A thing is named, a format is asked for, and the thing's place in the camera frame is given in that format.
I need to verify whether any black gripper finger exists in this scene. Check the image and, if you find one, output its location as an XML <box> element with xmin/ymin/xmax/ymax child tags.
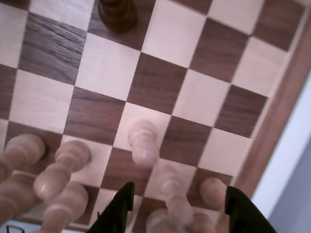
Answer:
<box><xmin>86</xmin><ymin>181</ymin><xmax>136</xmax><ymax>233</ymax></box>
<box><xmin>225</xmin><ymin>186</ymin><xmax>278</xmax><ymax>233</ymax></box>

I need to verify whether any white paper strip with letters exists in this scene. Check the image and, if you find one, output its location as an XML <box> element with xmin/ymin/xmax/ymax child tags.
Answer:
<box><xmin>0</xmin><ymin>218</ymin><xmax>44</xmax><ymax>233</ymax></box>

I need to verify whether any light wooden pawn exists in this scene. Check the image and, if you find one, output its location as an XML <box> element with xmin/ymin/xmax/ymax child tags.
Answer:
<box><xmin>126</xmin><ymin>118</ymin><xmax>161</xmax><ymax>170</ymax></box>
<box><xmin>0</xmin><ymin>133</ymin><xmax>47</xmax><ymax>180</ymax></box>
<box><xmin>199</xmin><ymin>178</ymin><xmax>230</xmax><ymax>219</ymax></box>
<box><xmin>156</xmin><ymin>165</ymin><xmax>195</xmax><ymax>226</ymax></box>
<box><xmin>33</xmin><ymin>140</ymin><xmax>90</xmax><ymax>201</ymax></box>

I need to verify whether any wooden chessboard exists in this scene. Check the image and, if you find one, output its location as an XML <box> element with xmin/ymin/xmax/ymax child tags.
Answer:
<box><xmin>0</xmin><ymin>0</ymin><xmax>311</xmax><ymax>233</ymax></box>

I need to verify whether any dark wooden pawn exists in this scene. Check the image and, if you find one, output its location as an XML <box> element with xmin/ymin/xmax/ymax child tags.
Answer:
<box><xmin>97</xmin><ymin>0</ymin><xmax>138</xmax><ymax>33</ymax></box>

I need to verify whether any light wooden knight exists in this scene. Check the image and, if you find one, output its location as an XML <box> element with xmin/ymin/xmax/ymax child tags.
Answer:
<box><xmin>145</xmin><ymin>208</ymin><xmax>192</xmax><ymax>233</ymax></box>

